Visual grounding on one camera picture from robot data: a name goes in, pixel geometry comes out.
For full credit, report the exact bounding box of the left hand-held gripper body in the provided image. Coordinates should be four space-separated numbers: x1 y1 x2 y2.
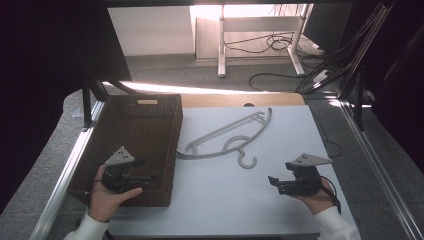
101 145 141 195

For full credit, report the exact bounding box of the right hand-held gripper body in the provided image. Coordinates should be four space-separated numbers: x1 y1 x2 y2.
285 152 334 197

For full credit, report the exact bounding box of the brown woven basket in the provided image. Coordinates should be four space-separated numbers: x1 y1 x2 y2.
66 94 184 208

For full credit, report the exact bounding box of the grey plastic clothes hanger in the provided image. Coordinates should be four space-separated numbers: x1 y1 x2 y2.
175 107 273 170

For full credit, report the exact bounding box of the person's right hand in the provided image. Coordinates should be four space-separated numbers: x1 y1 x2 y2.
292 178 336 216

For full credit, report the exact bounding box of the person's left hand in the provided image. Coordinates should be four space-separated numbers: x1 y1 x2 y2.
87 164 144 223

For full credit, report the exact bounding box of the black metal stand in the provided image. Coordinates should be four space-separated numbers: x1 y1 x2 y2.
81 75 112 130
352 66 368 132

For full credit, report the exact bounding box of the white power strip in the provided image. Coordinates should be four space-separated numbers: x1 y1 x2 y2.
312 69 332 85

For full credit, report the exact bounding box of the dark curtain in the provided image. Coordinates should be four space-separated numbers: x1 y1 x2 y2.
339 0 424 176
0 0 133 214

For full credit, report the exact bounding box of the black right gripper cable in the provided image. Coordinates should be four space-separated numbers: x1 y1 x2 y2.
319 175 343 215

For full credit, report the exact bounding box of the thin black cable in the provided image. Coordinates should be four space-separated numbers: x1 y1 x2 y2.
312 112 344 159

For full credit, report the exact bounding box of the aluminium frame rail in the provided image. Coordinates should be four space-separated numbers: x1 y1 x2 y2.
337 99 424 240
29 99 108 240

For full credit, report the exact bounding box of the black cable on floor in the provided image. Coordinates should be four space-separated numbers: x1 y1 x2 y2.
248 72 303 92

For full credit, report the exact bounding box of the bundle of black cables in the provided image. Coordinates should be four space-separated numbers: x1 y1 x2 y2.
294 1 396 95

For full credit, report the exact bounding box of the black cable under table frame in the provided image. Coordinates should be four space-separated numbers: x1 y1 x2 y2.
223 31 303 55

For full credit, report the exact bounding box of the white metal table frame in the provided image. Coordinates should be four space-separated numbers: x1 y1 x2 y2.
217 3 315 79

